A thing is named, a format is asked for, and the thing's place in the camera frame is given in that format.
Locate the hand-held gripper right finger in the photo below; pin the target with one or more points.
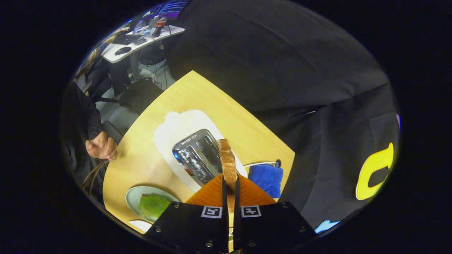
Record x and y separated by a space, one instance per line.
236 225

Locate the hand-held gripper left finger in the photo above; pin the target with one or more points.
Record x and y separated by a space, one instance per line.
225 225

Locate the toasted bread slice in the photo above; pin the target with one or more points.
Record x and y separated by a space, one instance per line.
227 162

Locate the green lettuce leaf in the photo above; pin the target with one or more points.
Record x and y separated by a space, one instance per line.
153 206

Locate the blue cloth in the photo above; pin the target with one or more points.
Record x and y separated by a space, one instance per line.
266 180

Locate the white square plate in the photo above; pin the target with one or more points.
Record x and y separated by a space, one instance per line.
143 225

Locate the pale green plate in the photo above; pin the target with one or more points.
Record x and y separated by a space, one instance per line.
132 197

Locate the white toaster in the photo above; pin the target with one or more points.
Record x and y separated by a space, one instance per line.
176 127

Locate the black backdrop cloth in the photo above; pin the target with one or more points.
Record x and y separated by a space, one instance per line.
282 70

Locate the white office desk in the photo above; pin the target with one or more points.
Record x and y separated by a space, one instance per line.
173 31

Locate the black computer mouse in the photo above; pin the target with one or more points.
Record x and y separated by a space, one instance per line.
123 50

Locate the red and black device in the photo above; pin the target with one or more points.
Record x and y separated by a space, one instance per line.
159 27

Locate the black keyboard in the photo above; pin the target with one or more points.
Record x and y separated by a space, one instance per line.
129 39

